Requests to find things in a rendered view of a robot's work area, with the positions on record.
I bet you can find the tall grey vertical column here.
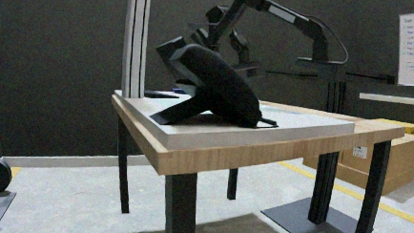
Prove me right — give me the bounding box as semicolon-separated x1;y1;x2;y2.
121;0;151;98

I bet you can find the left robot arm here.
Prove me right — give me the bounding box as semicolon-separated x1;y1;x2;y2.
191;0;345;66

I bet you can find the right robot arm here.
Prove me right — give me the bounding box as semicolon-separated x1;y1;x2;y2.
205;6;260;67

